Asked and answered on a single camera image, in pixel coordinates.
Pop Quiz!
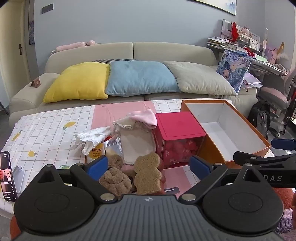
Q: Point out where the white study desk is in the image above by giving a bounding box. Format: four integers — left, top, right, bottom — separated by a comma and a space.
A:
221, 19, 289, 78

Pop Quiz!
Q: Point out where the blue printed cushion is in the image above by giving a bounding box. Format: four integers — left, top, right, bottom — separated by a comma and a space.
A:
216, 49, 253, 95

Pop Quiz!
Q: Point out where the black smartphone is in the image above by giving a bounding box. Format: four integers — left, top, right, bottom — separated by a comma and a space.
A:
0, 151, 18, 202

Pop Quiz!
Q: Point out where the small brown rolled towel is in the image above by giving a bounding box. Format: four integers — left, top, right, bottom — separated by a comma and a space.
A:
107, 155, 124, 171

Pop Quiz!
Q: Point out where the pink cloth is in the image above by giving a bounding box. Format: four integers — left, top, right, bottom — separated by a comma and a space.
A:
129, 109, 158, 130

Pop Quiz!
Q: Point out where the red hanging ornament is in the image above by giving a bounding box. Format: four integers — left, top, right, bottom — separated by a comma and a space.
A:
231, 22, 240, 42

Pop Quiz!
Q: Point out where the yellow cushion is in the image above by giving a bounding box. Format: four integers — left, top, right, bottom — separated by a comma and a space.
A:
43, 62, 111, 103

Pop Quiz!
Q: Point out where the framed wall painting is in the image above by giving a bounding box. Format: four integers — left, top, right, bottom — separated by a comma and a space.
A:
203, 0, 238, 16

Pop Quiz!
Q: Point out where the cream white cloth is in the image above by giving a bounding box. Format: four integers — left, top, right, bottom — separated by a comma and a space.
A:
112, 116, 158, 165

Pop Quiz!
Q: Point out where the grey-beige cushion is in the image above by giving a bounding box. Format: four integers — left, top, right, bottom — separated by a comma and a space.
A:
163, 61, 237, 96

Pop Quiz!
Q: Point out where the black white striped cushion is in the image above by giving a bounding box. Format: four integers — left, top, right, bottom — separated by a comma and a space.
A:
92, 58, 138, 63

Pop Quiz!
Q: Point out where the large brown rolled towel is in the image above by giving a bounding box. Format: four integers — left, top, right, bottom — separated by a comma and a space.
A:
99, 168, 133, 197

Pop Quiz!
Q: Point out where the beige sofa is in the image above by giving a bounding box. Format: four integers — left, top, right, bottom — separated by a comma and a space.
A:
9, 42, 258, 121

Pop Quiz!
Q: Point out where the pink desk chair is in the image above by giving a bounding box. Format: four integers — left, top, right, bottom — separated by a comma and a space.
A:
260, 68, 296, 138

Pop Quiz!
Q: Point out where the white crumpled tissue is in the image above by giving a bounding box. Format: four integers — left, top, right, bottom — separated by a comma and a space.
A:
70, 126, 112, 156

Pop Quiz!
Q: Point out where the wall poster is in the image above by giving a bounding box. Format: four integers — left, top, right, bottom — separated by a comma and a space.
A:
28, 0, 35, 45

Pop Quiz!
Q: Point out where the light blue cushion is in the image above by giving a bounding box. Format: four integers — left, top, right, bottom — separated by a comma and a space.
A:
105, 61, 182, 97

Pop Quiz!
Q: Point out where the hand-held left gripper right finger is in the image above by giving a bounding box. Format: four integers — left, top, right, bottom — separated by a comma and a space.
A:
179, 155, 262, 203

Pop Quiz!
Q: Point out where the purple fluffy rug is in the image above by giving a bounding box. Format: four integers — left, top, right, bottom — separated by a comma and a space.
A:
276, 207, 296, 234

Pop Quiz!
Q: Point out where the yellow wet wipes packet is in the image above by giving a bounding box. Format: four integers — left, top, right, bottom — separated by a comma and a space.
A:
84, 137, 123, 165

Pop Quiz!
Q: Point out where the cream door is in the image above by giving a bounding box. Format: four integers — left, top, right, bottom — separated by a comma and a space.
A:
0, 3, 36, 113

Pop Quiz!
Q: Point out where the white phone stand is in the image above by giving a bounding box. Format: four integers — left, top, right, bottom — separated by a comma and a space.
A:
13, 166, 26, 193

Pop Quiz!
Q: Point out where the brown bear-shaped sponge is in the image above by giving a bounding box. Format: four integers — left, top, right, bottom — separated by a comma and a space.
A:
134, 152, 165, 194

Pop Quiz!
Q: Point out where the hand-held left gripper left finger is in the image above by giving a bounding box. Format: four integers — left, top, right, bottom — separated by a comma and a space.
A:
37, 156, 117, 202

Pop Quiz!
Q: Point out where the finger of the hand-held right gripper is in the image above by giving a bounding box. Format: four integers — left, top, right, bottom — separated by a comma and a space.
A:
233, 151, 296, 168
271, 138, 296, 151

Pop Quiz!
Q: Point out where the black backpack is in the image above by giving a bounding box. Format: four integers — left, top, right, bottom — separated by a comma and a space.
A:
248, 100, 271, 140

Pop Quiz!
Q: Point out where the stack of books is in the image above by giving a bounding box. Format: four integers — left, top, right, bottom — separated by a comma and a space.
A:
206, 37, 230, 49

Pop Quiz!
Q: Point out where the long pink plush toy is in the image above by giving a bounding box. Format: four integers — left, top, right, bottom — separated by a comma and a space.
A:
56, 40, 96, 52

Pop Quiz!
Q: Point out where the purple unicorn plush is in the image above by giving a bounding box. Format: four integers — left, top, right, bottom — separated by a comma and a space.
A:
264, 42, 289, 65

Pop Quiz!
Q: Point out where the red lid plastic container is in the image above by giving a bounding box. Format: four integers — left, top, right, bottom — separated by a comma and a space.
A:
154, 112, 207, 168

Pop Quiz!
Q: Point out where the orange cardboard box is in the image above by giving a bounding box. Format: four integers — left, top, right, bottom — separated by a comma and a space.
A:
180, 99, 271, 165

